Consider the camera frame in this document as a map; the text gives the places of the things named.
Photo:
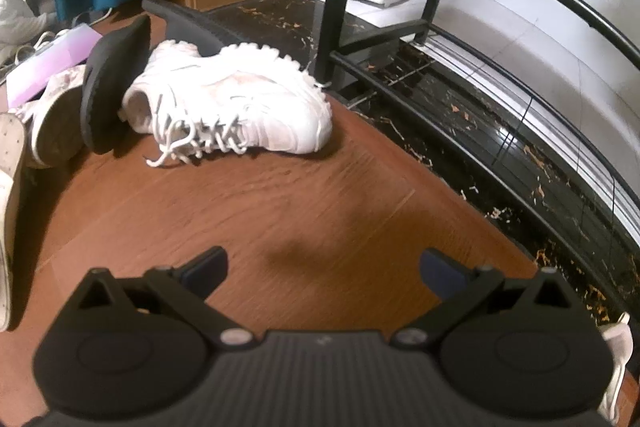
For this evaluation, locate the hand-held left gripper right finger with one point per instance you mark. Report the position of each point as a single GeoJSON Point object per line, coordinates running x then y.
{"type": "Point", "coordinates": [440, 271]}

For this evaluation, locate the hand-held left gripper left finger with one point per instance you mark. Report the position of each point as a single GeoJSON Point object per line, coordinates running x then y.
{"type": "Point", "coordinates": [206, 269]}

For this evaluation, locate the white chunky sneaker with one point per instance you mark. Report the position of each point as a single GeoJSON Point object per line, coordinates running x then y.
{"type": "Point", "coordinates": [260, 102]}
{"type": "Point", "coordinates": [616, 347]}

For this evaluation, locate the black fur-lined slipper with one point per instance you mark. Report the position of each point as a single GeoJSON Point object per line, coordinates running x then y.
{"type": "Point", "coordinates": [195, 24]}
{"type": "Point", "coordinates": [112, 87]}

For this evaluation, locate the beige slipper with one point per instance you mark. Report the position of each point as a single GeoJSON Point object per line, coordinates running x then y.
{"type": "Point", "coordinates": [10, 207]}

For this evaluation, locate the black metal shoe rack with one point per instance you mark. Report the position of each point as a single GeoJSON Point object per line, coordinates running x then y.
{"type": "Point", "coordinates": [332, 7]}

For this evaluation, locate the pink white sneaker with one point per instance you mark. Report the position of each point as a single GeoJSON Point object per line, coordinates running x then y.
{"type": "Point", "coordinates": [57, 122]}

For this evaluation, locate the pink box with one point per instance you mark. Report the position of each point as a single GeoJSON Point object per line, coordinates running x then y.
{"type": "Point", "coordinates": [55, 59]}

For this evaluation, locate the white sandals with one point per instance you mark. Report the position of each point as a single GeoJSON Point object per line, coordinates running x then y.
{"type": "Point", "coordinates": [35, 47]}

